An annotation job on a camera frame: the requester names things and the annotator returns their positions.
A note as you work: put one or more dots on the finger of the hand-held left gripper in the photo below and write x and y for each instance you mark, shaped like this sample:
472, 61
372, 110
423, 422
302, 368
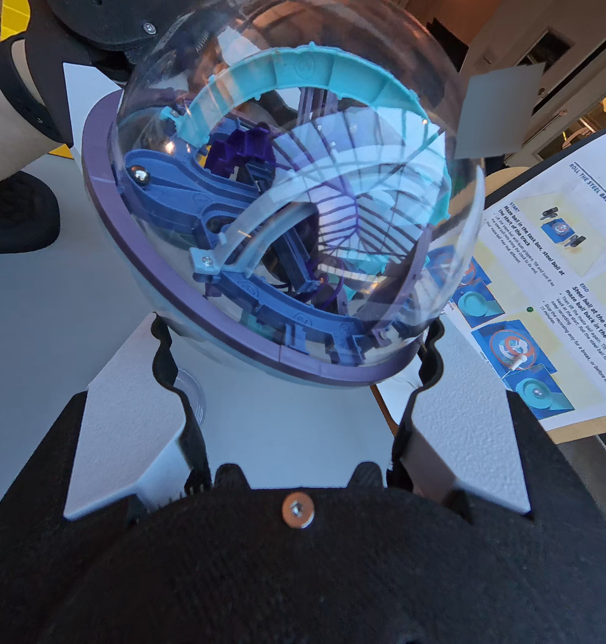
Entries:
84, 85
499, 110

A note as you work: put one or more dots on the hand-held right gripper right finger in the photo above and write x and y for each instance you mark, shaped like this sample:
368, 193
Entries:
464, 432

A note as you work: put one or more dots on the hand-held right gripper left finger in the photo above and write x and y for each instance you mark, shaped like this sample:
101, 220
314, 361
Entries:
127, 427

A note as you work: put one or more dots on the clear plastic maze ball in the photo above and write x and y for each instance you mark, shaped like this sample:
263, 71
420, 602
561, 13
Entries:
293, 211

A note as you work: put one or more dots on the clear plastic ball stand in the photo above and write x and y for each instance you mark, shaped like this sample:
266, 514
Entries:
194, 397

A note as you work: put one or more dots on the small steel ball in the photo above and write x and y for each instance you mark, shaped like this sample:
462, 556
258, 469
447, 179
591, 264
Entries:
141, 175

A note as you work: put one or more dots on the printed instruction sheet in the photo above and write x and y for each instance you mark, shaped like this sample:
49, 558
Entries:
559, 251
584, 427

